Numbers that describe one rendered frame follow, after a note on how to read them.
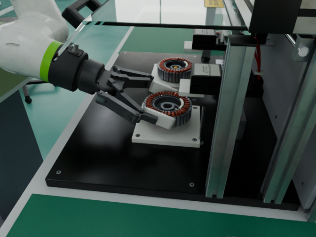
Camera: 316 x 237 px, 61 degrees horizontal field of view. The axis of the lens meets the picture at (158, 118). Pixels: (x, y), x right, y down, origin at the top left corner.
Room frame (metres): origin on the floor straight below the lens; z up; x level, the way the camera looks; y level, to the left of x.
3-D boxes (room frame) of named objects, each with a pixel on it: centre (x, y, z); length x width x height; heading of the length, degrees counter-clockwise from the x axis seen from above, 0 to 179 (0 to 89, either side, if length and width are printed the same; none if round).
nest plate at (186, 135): (0.52, -0.03, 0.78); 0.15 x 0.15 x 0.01; 83
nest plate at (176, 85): (0.76, -0.05, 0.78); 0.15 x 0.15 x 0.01; 83
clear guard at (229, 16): (0.46, -0.02, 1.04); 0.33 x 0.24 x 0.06; 83
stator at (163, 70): (0.76, -0.05, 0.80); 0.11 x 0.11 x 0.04
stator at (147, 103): (0.52, -0.02, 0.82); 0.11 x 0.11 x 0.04
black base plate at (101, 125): (0.64, -0.05, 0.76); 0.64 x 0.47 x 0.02; 173
